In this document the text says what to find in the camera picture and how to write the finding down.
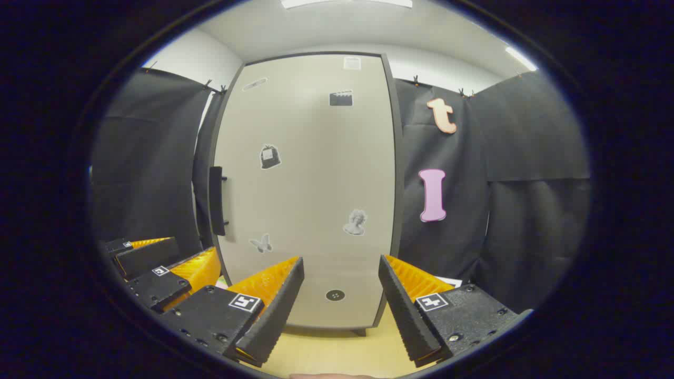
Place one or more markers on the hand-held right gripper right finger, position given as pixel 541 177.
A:
pixel 404 310

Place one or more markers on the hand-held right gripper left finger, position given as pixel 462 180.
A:
pixel 279 310

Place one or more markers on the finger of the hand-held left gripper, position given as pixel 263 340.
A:
pixel 158 289
pixel 150 258

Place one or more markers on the white photo booklet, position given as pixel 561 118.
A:
pixel 447 282

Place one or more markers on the black backdrop cloth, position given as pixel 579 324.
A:
pixel 526 210

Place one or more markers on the ceiling light panel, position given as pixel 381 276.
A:
pixel 521 59
pixel 342 2

